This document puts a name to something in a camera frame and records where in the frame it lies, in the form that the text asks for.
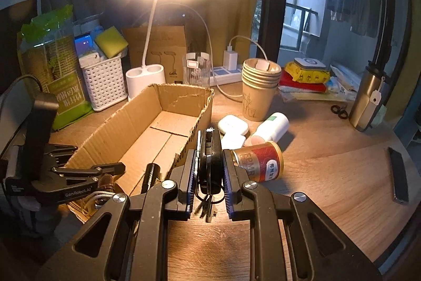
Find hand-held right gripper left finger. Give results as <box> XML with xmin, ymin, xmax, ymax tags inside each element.
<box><xmin>34</xmin><ymin>149</ymin><xmax>199</xmax><ymax>281</ymax></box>

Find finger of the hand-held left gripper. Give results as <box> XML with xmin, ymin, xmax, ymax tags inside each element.
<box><xmin>49</xmin><ymin>162</ymin><xmax>127</xmax><ymax>184</ymax></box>
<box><xmin>44</xmin><ymin>143</ymin><xmax>79</xmax><ymax>167</ymax></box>

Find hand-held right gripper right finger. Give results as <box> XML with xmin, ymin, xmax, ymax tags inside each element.
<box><xmin>223</xmin><ymin>149</ymin><xmax>385</xmax><ymax>281</ymax></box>

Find brown leather cord lanyard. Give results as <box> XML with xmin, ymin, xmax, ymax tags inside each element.
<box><xmin>81</xmin><ymin>175</ymin><xmax>116</xmax><ymax>214</ymax></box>

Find black car key bunch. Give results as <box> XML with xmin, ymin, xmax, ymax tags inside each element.
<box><xmin>196</xmin><ymin>127</ymin><xmax>227</xmax><ymax>223</ymax></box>

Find red tin can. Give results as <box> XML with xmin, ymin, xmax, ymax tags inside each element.
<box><xmin>232</xmin><ymin>141</ymin><xmax>284</xmax><ymax>183</ymax></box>

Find black flashlight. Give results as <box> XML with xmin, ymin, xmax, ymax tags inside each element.
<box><xmin>141</xmin><ymin>163</ymin><xmax>161</xmax><ymax>193</ymax></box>

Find white charger plug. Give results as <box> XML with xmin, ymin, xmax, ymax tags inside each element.
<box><xmin>221</xmin><ymin>133</ymin><xmax>247</xmax><ymax>150</ymax></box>

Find cardboard box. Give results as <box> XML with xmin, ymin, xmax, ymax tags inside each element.
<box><xmin>64</xmin><ymin>83</ymin><xmax>215</xmax><ymax>222</ymax></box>

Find white earbuds case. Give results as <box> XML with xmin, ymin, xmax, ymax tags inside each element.
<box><xmin>217</xmin><ymin>115</ymin><xmax>249</xmax><ymax>137</ymax></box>

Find white pill bottle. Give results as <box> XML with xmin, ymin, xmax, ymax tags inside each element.
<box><xmin>245</xmin><ymin>112</ymin><xmax>290</xmax><ymax>146</ymax></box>

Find green pack of paper cups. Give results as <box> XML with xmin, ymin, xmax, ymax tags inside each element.
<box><xmin>17</xmin><ymin>4</ymin><xmax>95</xmax><ymax>132</ymax></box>

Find white woven basket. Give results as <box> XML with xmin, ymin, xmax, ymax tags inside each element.
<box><xmin>80</xmin><ymin>55</ymin><xmax>128</xmax><ymax>112</ymax></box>

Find white tissue pack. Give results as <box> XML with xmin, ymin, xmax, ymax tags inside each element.
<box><xmin>79</xmin><ymin>52</ymin><xmax>101</xmax><ymax>68</ymax></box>

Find stack of paper cups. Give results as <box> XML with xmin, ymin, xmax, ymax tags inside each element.
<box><xmin>242</xmin><ymin>59</ymin><xmax>282</xmax><ymax>122</ymax></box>

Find white desk lamp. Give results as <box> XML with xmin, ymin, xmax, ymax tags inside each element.
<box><xmin>106</xmin><ymin>0</ymin><xmax>224</xmax><ymax>100</ymax></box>

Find white power strip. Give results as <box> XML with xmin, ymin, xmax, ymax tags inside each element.
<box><xmin>209</xmin><ymin>65</ymin><xmax>244</xmax><ymax>87</ymax></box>

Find clear glass cup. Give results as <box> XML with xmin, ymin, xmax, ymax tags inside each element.
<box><xmin>182</xmin><ymin>52</ymin><xmax>211</xmax><ymax>87</ymax></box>

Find yellow green sponge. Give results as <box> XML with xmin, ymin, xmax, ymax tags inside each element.
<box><xmin>95</xmin><ymin>27</ymin><xmax>129</xmax><ymax>58</ymax></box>

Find red flat package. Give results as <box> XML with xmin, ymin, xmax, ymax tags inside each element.
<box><xmin>278</xmin><ymin>72</ymin><xmax>328</xmax><ymax>94</ymax></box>

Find white plugged charger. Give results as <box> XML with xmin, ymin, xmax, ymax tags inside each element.
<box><xmin>224</xmin><ymin>50</ymin><xmax>238</xmax><ymax>71</ymax></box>

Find black scissors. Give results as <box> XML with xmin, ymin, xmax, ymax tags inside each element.
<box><xmin>330</xmin><ymin>104</ymin><xmax>348</xmax><ymax>120</ymax></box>

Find brown lamp carton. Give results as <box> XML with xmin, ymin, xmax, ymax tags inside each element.
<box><xmin>122</xmin><ymin>25</ymin><xmax>193</xmax><ymax>84</ymax></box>

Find white paper packs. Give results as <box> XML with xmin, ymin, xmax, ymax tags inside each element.
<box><xmin>327</xmin><ymin>64</ymin><xmax>365</xmax><ymax>94</ymax></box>

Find steel thermos bottle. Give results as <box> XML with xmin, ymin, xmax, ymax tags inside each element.
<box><xmin>349</xmin><ymin>60</ymin><xmax>387</xmax><ymax>133</ymax></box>

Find dark smartphone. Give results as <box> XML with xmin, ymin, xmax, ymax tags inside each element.
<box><xmin>387</xmin><ymin>147</ymin><xmax>409</xmax><ymax>204</ymax></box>

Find yellow curtain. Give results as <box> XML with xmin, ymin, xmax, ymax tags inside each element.
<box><xmin>210</xmin><ymin>0</ymin><xmax>264</xmax><ymax>67</ymax></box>

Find olive hanging jacket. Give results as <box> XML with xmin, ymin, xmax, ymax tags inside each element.
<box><xmin>350</xmin><ymin>0</ymin><xmax>382</xmax><ymax>38</ymax></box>

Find grey cable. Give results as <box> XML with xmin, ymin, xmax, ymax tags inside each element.
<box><xmin>0</xmin><ymin>75</ymin><xmax>44</xmax><ymax>150</ymax></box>

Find white charging cable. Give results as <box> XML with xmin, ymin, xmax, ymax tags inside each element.
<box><xmin>214</xmin><ymin>35</ymin><xmax>268</xmax><ymax>99</ymax></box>

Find black sliding door frame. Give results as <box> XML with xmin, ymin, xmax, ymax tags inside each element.
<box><xmin>368</xmin><ymin>0</ymin><xmax>415</xmax><ymax>77</ymax></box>

